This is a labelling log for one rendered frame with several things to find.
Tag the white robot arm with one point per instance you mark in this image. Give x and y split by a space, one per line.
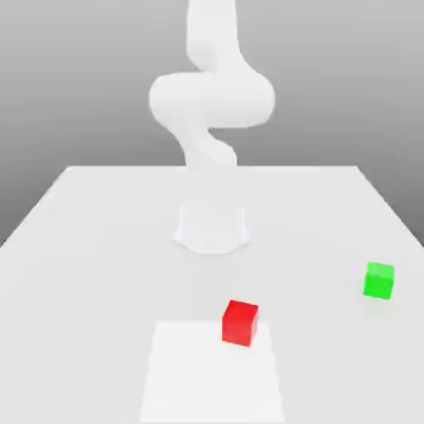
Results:
212 99

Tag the small red cube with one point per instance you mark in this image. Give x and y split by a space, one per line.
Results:
239 324

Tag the small green cube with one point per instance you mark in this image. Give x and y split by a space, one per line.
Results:
378 281

